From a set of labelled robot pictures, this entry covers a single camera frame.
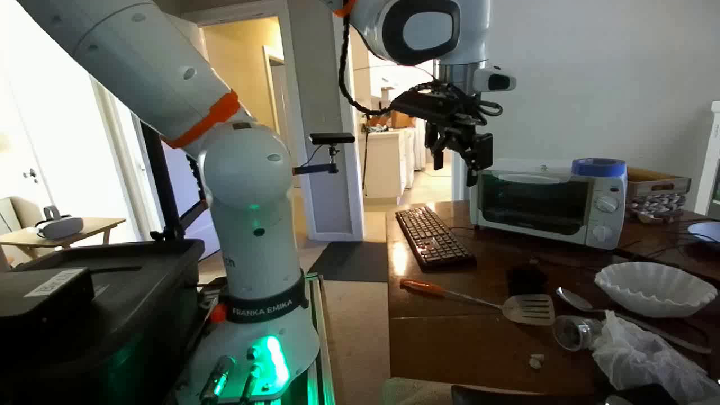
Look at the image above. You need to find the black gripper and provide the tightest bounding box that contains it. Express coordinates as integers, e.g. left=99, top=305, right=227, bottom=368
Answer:
left=422, top=83, right=504, bottom=188

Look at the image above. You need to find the silver spoon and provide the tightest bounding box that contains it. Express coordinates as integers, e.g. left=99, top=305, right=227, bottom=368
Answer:
left=555, top=285, right=714, bottom=356

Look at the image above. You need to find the white fluted paper bowl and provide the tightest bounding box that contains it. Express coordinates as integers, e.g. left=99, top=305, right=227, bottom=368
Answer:
left=593, top=258, right=720, bottom=320

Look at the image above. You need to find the white kitchen counter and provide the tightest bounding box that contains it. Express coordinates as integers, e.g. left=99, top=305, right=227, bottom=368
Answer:
left=363, top=122, right=431, bottom=202

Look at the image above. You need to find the black computer keyboard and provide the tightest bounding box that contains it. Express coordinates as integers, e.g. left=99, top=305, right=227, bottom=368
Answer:
left=393, top=202, right=480, bottom=272

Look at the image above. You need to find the white microwave oven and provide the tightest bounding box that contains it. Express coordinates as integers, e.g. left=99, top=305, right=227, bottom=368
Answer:
left=469, top=164, right=630, bottom=253

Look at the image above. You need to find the small black cup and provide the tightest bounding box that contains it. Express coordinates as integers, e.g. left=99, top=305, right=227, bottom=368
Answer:
left=507, top=260, right=550, bottom=298

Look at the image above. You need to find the blue tape roll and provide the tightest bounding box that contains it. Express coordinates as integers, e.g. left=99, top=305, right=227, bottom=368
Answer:
left=569, top=155, right=630, bottom=182

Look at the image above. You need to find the shiny crinkled foil item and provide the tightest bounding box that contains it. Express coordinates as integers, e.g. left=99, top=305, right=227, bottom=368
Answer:
left=629, top=188, right=689, bottom=224

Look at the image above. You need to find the brown cardboard box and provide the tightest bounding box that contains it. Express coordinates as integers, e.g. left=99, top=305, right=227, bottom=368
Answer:
left=629, top=167, right=694, bottom=202

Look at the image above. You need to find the small glass jar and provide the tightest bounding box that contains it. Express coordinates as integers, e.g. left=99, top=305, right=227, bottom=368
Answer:
left=551, top=313, right=603, bottom=356

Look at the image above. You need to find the blue plate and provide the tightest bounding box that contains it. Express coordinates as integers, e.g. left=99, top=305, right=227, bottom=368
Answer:
left=685, top=219, right=720, bottom=249

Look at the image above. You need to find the crumpled white plastic bag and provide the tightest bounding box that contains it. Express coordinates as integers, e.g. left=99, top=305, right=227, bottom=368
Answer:
left=590, top=311, right=720, bottom=405

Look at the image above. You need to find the black stand pole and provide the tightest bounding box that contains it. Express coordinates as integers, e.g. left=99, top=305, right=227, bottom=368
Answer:
left=138, top=122, right=213, bottom=253

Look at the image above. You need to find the black robot control box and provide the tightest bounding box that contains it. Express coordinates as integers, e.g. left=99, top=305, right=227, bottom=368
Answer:
left=0, top=238, right=208, bottom=405

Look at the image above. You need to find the light wooden side table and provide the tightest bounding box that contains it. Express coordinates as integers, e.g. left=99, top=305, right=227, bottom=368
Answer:
left=0, top=215, right=129, bottom=265

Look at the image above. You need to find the white VR headset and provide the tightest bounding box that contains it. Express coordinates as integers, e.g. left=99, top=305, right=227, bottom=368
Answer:
left=33, top=204, right=86, bottom=244

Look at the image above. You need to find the flat black labelled box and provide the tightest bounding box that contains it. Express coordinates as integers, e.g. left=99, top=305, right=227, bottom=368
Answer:
left=0, top=265, right=96, bottom=321

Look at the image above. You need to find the beige armchair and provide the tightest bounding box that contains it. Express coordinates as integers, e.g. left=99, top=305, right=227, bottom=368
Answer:
left=0, top=196, right=45, bottom=271

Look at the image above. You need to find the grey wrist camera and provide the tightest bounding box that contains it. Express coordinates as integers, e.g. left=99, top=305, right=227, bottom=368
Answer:
left=474, top=66, right=519, bottom=95

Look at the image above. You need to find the black stereo camera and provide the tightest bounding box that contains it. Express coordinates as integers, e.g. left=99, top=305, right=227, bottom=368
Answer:
left=309, top=130, right=357, bottom=149

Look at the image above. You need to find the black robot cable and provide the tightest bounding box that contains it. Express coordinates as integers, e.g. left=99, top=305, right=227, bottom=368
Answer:
left=335, top=11, right=397, bottom=120

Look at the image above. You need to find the orange handled metal spatula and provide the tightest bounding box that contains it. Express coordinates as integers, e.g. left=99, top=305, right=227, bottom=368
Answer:
left=399, top=277, right=559, bottom=329

